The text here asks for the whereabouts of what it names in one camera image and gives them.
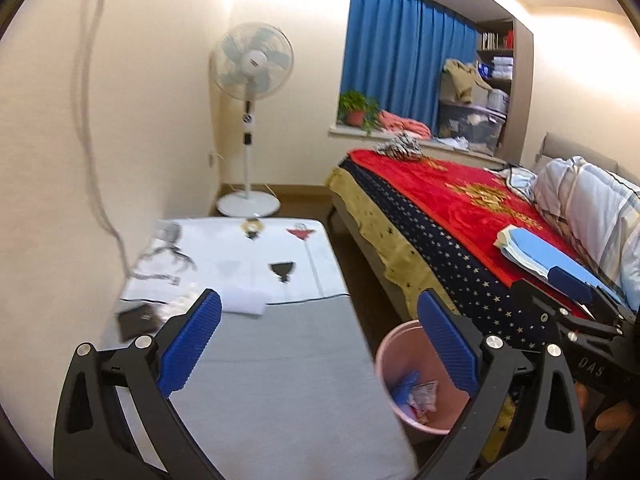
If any blue folded cloth stack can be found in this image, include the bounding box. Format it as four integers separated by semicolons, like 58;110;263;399
493;225;627;302

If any striped cloth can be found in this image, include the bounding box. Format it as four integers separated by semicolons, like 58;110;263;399
375;132;424;162

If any pink plastic waste bin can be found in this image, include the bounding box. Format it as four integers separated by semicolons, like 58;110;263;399
374;319;484;436

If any white plaid quilt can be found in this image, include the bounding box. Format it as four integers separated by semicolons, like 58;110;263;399
532;155;640;302

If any blue wrapper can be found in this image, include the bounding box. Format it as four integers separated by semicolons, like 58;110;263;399
392;371;422;412

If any clear plastic storage box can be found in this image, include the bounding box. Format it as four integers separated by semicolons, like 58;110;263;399
438;100;504;154

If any white printed cloth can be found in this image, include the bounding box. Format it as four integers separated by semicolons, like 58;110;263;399
120;217;352;312

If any yellow bed sheet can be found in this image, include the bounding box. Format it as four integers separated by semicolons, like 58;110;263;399
327;167;453;307

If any potted green plant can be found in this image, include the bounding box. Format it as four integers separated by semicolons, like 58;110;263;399
337;90;382;134

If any pink cloth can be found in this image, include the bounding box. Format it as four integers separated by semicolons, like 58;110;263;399
377;109;434;141

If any grey headboard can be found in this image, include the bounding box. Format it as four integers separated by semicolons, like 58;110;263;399
531;131;640;187

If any bed with red blanket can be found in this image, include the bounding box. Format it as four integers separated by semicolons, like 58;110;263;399
339;148;613;348

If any light blue garment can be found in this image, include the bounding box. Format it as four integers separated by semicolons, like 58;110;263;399
492;164;539;204

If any white standing fan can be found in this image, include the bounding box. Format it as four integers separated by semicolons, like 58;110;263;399
208;21;295;219

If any person's right hand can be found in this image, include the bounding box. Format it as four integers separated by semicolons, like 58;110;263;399
575;382;640;434

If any blue curtain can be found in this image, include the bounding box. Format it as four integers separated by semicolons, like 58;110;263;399
340;0;479;132

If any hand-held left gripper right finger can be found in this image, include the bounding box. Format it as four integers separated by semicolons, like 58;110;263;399
416;288;588;480

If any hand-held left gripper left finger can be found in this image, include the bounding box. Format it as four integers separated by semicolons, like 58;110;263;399
52;288;226;480

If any grey storage box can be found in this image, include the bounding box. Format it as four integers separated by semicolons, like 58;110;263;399
482;87;510;114

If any beige clothes pile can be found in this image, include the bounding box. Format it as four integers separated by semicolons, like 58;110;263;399
442;58;489;107

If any grey wall cable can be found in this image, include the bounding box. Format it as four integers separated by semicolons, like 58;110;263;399
74;0;137;282

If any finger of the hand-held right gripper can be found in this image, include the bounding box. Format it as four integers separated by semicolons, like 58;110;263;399
547;266;638;318
509;279;623;343

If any wooden bookshelf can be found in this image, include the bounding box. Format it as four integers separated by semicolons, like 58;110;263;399
474;18;516;111

